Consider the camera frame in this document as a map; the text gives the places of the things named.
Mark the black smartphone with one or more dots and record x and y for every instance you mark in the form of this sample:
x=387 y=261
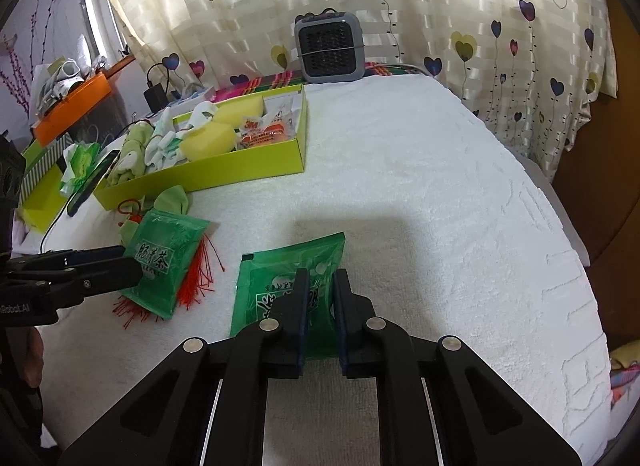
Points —
x=92 y=183

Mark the white blue power strip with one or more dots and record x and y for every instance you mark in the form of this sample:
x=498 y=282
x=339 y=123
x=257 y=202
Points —
x=192 y=94

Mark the white packet with red label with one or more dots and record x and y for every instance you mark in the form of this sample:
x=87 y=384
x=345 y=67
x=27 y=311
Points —
x=260 y=133

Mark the window frame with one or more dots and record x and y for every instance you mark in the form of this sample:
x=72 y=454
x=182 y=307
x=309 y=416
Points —
x=100 y=5

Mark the cream curtain with heart print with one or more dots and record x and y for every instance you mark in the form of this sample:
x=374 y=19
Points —
x=400 y=20

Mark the colourful plaid cloth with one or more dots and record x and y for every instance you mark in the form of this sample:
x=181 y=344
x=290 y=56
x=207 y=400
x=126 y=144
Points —
x=280 y=79

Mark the orange shelf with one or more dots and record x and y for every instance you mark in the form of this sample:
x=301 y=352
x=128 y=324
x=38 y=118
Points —
x=70 y=105

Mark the green white tissue packet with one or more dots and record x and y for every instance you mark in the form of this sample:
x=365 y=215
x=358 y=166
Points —
x=80 y=165

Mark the colourful patterned cloth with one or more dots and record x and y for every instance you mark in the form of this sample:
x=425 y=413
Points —
x=625 y=371

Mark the wooden wardrobe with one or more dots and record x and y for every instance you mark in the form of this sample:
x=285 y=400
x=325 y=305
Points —
x=620 y=196

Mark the light green sock bundle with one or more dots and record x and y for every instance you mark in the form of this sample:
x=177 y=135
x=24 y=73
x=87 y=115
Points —
x=127 y=155

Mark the floral wall sticker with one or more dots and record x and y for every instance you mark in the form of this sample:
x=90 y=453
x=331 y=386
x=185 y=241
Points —
x=20 y=60

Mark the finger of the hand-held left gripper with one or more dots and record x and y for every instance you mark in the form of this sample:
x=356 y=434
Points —
x=105 y=277
x=95 y=253

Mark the black charger adapter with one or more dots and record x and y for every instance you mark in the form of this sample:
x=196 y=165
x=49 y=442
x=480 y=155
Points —
x=155 y=97

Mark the white sock pair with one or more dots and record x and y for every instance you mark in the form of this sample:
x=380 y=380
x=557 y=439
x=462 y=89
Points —
x=201 y=115

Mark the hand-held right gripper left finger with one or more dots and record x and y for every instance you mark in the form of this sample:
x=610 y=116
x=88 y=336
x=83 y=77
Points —
x=301 y=316

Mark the lime green cardboard box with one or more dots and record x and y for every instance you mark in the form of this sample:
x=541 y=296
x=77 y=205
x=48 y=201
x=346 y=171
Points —
x=225 y=168

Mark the mint white sock bundle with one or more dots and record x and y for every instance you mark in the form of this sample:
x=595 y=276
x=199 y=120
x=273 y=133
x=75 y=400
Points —
x=167 y=150

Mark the grey small fan heater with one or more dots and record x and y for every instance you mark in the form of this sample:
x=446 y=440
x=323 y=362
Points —
x=330 y=45

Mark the green tea packet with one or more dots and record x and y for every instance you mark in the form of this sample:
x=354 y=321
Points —
x=270 y=276
x=160 y=256

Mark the lime striped box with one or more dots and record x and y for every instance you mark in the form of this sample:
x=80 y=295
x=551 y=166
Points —
x=40 y=201

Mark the red tassel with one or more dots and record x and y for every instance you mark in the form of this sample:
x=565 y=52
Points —
x=200 y=271

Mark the white plastic packet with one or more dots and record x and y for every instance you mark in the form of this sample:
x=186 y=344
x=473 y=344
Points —
x=282 y=106

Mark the person's left hand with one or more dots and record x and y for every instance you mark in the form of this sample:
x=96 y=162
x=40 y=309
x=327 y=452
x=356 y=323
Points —
x=29 y=358

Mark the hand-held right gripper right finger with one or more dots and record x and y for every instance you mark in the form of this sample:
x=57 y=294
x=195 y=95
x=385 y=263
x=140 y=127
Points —
x=342 y=316

